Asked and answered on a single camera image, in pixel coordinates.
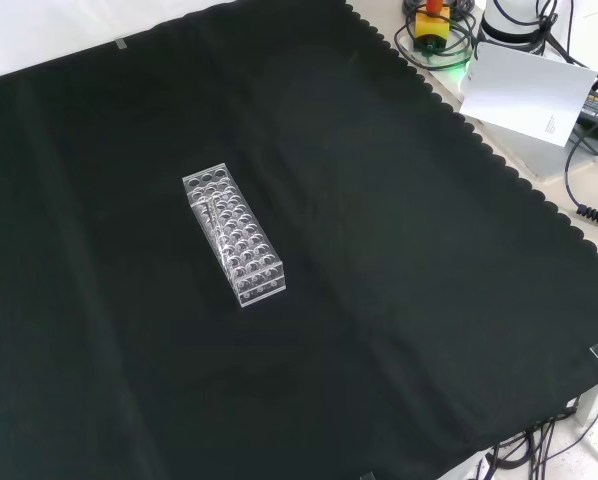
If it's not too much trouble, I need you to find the yellow stop button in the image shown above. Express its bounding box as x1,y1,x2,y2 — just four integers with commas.
412,0,451,54

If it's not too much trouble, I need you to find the black floor cable bundle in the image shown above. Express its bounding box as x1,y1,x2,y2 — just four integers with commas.
481,394,598,480

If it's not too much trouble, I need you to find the black bench cloth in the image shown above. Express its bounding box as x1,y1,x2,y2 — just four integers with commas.
0,0,598,480

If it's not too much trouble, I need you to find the clear test tube rack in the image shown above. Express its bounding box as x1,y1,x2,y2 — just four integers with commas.
181,162,287,309

